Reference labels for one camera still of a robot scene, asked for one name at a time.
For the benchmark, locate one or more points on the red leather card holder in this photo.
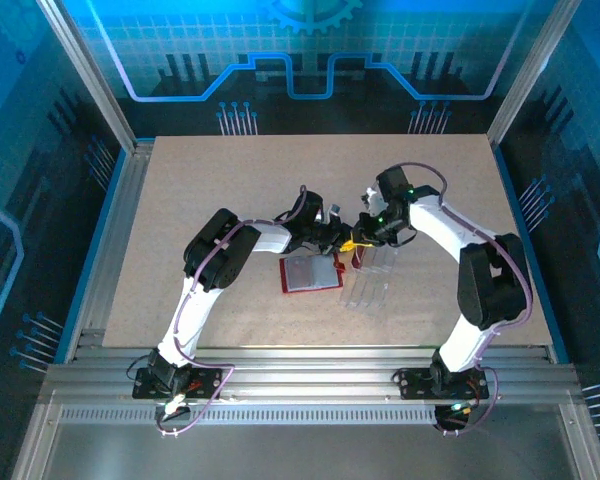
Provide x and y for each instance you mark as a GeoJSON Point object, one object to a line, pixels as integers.
{"type": "Point", "coordinates": [307, 275]}

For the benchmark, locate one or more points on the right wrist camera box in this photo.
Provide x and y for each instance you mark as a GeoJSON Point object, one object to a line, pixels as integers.
{"type": "Point", "coordinates": [373, 198]}

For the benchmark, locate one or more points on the aluminium side rail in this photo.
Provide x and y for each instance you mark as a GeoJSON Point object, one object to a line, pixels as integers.
{"type": "Point", "coordinates": [127, 200]}

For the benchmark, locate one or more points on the grey metal bench panel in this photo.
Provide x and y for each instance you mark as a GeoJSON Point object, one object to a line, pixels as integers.
{"type": "Point", "coordinates": [305, 450]}

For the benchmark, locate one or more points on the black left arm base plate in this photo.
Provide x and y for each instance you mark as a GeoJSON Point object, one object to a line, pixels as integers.
{"type": "Point", "coordinates": [144, 386]}

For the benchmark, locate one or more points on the blue table edge strip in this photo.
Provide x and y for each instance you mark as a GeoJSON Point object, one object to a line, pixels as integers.
{"type": "Point", "coordinates": [64, 345]}
{"type": "Point", "coordinates": [560, 354]}

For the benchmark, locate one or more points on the black connector with lights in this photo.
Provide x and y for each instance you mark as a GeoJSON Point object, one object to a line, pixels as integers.
{"type": "Point", "coordinates": [450, 417]}

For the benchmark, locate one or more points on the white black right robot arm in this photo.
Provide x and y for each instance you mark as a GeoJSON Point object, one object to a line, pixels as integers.
{"type": "Point", "coordinates": [490, 285]}

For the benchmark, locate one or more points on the aluminium frame cross rail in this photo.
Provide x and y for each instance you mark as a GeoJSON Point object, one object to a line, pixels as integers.
{"type": "Point", "coordinates": [305, 375]}

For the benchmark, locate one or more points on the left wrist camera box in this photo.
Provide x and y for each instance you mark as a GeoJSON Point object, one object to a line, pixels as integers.
{"type": "Point", "coordinates": [334, 210]}

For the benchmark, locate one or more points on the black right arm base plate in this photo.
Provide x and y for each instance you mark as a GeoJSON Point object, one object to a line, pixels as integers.
{"type": "Point", "coordinates": [414, 385]}

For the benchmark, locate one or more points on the aluminium frame post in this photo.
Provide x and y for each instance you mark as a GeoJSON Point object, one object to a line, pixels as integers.
{"type": "Point", "coordinates": [90, 75]}
{"type": "Point", "coordinates": [532, 75]}

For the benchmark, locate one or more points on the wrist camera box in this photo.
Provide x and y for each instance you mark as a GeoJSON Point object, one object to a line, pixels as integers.
{"type": "Point", "coordinates": [373, 198]}
{"type": "Point", "coordinates": [334, 210]}

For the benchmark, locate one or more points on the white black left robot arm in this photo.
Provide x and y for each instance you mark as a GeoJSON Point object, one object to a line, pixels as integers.
{"type": "Point", "coordinates": [220, 255]}

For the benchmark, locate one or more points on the clear acrylic card stand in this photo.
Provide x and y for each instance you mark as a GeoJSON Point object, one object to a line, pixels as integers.
{"type": "Point", "coordinates": [367, 285]}

